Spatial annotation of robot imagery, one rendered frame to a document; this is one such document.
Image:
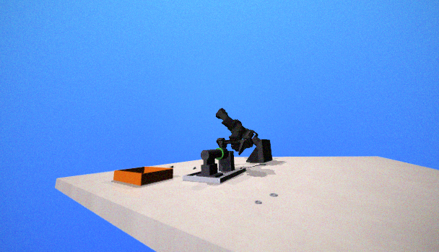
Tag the orange open tray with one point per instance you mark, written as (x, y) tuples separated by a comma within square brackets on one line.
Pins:
[(143, 175)]

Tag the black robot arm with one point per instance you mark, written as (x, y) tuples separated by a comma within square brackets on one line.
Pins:
[(236, 124)]

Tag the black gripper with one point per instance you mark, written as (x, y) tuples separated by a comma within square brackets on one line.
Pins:
[(236, 138)]

